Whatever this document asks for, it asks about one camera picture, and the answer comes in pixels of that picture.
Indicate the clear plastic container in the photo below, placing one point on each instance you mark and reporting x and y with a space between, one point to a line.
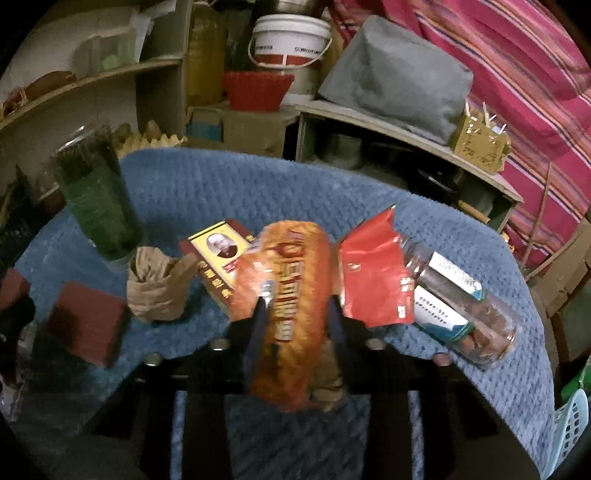
106 55

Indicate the light blue plastic basket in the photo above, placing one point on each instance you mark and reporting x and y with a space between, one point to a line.
570 424

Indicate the grey cushion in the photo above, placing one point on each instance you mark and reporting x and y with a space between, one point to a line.
397 83

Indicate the red plastic basin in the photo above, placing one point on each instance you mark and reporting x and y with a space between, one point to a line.
256 90

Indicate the yellow cardboard box with sticks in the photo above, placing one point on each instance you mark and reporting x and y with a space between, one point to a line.
478 143

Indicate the yellow egg carton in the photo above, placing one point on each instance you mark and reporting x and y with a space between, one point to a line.
152 136

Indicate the steel pot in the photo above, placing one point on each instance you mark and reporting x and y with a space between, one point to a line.
295 5

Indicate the wooden shelf unit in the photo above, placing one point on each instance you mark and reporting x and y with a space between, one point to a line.
92 77

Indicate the clear plastic jar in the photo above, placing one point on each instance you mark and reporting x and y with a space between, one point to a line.
461 318

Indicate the white plastic bucket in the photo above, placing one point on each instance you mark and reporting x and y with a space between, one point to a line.
291 46

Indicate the crumpled tan paper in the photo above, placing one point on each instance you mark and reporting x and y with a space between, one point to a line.
157 290

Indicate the red foil packet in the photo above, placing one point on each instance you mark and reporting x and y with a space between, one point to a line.
374 277

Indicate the green plastic bag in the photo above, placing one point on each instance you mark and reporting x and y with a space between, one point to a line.
579 378

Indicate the brown cardboard box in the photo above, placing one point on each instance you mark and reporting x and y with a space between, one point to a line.
258 129

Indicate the leaning cardboard sheets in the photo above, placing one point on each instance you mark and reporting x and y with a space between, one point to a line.
563 277

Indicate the red yellow portrait box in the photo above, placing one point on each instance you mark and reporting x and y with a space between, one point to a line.
217 258

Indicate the dark red box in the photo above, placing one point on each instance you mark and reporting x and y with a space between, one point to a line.
85 323

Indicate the yellow oil jug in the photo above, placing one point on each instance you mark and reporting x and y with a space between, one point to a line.
205 55

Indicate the green glass bottle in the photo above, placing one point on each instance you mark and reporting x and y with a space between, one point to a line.
97 203

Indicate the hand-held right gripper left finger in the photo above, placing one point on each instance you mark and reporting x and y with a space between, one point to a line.
258 323

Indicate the low wooden cabinet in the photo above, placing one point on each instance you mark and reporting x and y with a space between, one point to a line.
383 127

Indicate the brown yams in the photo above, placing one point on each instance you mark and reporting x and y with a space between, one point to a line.
51 81

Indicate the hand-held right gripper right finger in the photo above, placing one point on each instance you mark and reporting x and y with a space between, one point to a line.
337 325

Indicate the orange snack packet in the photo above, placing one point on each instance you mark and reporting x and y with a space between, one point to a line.
295 286

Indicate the pink striped cloth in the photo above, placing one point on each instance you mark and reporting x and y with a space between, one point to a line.
531 69

